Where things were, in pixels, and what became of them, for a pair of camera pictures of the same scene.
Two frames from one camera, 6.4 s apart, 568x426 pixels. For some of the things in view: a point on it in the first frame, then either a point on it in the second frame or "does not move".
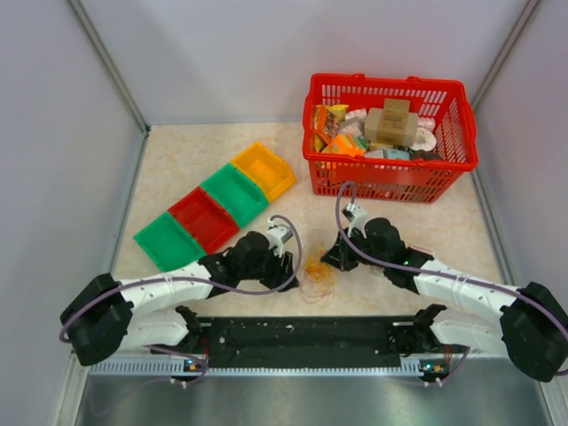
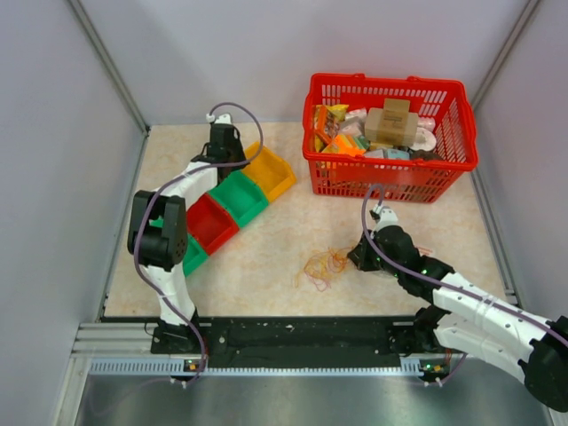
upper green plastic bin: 237,193 does not move
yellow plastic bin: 270,171 does not move
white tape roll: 424,140 does not move
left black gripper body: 267,271 to 235,153
